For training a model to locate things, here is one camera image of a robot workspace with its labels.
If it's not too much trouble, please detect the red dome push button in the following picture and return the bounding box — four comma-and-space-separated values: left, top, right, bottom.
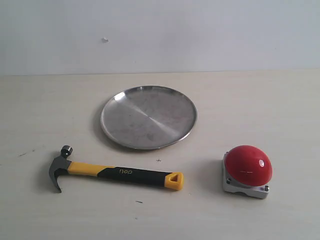
222, 145, 273, 199

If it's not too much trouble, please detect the round stainless steel plate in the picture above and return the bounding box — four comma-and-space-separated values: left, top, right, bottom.
100, 85, 198, 151

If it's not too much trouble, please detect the yellow black claw hammer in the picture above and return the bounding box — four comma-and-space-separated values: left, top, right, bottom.
48, 145, 184, 192

